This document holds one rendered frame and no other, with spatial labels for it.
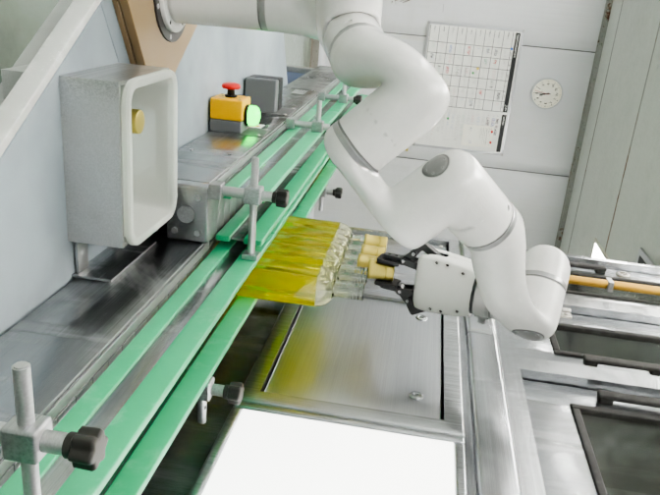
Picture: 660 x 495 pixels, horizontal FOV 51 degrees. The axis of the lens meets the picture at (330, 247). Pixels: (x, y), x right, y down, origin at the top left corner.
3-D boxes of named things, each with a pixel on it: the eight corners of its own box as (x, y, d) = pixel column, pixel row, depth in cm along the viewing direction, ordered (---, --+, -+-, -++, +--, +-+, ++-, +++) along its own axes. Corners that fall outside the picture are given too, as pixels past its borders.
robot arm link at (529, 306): (466, 197, 98) (531, 273, 111) (440, 276, 93) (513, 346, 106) (520, 192, 92) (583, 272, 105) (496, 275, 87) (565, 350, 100)
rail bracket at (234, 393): (141, 421, 95) (236, 436, 93) (140, 377, 93) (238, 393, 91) (152, 405, 99) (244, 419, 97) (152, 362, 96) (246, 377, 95)
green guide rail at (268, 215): (215, 240, 116) (261, 247, 115) (215, 235, 116) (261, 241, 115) (348, 95, 278) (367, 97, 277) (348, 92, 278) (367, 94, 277)
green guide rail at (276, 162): (216, 197, 113) (263, 203, 112) (216, 192, 113) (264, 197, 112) (349, 76, 276) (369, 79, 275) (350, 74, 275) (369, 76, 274)
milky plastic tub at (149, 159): (70, 244, 94) (132, 251, 93) (61, 75, 86) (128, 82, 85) (125, 206, 110) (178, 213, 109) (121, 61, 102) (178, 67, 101)
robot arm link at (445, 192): (478, 154, 102) (398, 214, 106) (398, 54, 89) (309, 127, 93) (523, 221, 89) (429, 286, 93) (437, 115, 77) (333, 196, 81)
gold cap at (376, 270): (366, 281, 118) (392, 285, 118) (368, 262, 117) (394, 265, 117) (368, 273, 122) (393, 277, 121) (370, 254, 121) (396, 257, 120)
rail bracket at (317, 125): (283, 129, 164) (339, 136, 163) (285, 98, 161) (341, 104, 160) (286, 126, 168) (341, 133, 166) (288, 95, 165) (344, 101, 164)
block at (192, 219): (164, 240, 112) (206, 246, 111) (164, 183, 109) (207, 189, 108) (172, 233, 116) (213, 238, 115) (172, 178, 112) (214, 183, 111)
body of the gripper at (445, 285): (483, 312, 118) (419, 297, 122) (492, 256, 115) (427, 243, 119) (473, 329, 112) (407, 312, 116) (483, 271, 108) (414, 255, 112)
